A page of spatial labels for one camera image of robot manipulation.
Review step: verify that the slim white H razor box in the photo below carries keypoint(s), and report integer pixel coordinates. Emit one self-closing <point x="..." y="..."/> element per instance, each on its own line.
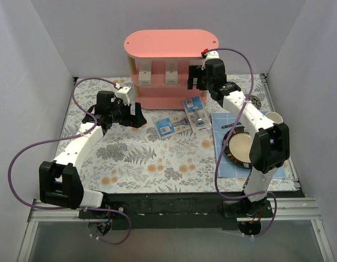
<point x="171" y="72"/>

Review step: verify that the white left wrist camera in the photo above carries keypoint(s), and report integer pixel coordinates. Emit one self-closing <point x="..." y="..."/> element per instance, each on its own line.
<point x="123" y="94"/>

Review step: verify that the Gillette razor blister pack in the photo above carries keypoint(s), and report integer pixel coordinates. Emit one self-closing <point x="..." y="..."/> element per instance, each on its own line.
<point x="172" y="125"/>
<point x="198" y="118"/>

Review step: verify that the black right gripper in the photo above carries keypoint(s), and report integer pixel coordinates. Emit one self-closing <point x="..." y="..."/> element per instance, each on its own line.
<point x="199" y="77"/>

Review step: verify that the floral patterned ceramic bowl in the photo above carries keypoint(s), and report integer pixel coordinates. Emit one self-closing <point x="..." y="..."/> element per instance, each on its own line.
<point x="256" y="102"/>

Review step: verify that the metal fork dark handle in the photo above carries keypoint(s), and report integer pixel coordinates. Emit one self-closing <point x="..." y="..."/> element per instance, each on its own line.
<point x="226" y="126"/>

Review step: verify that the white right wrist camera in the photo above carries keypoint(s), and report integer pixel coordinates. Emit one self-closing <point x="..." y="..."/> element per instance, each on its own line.
<point x="208" y="54"/>

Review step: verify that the white Harry's razor box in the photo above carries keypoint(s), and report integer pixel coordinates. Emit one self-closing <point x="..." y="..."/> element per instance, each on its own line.
<point x="145" y="72"/>

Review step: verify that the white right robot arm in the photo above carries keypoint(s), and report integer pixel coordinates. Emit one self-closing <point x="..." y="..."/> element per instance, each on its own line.
<point x="270" y="146"/>

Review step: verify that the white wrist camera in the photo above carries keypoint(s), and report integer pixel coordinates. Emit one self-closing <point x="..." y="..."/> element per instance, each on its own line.
<point x="208" y="54"/>
<point x="123" y="94"/>

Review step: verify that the dark rimmed cream plate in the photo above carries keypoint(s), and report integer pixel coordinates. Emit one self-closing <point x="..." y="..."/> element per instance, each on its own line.
<point x="238" y="148"/>

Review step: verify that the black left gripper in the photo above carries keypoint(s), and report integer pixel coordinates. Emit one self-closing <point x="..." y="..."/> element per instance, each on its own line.
<point x="130" y="117"/>

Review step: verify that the blue checkered cloth napkin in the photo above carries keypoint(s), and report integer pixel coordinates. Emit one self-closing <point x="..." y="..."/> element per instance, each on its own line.
<point x="227" y="169"/>

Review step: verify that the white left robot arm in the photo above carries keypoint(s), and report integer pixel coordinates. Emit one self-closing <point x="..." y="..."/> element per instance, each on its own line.
<point x="59" y="180"/>

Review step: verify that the pink three-tier wooden shelf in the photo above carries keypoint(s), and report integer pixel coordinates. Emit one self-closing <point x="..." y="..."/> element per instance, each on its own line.
<point x="159" y="46"/>

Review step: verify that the dark handled table knife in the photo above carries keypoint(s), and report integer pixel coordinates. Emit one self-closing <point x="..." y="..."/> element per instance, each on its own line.
<point x="245" y="183"/>

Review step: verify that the yellow ceramic mug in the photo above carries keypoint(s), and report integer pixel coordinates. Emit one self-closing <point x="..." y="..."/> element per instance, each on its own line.
<point x="275" y="117"/>

